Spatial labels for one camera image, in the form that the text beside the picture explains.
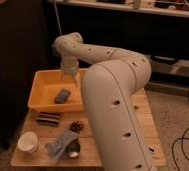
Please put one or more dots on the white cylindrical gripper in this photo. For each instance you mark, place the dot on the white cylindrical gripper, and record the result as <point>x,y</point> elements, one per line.
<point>69,66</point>

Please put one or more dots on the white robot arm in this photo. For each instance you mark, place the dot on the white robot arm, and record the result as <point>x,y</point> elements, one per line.
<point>107,86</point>

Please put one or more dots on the yellow plastic bin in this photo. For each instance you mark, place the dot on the yellow plastic bin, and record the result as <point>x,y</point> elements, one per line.
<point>46,85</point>

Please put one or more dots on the dark striped block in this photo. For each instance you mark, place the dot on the dark striped block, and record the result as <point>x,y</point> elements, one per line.
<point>48,119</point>

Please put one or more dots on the pine cone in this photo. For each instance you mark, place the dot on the pine cone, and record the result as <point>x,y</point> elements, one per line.
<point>76,126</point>

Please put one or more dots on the small metal cup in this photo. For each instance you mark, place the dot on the small metal cup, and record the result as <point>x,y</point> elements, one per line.
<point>73,149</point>

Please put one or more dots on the grey blue cloth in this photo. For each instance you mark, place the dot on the grey blue cloth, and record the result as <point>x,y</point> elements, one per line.
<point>57,148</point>

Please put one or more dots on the white paper cup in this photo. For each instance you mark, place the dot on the white paper cup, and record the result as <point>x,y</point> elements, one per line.
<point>28,142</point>

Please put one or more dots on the metal pole stand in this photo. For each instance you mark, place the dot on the metal pole stand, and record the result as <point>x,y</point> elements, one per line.
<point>57,17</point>

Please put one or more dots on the grey metal case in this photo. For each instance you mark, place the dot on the grey metal case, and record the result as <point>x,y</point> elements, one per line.
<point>164,67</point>

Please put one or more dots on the wooden shelf with items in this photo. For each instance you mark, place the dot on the wooden shelf with items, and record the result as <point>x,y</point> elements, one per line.
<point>177,8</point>

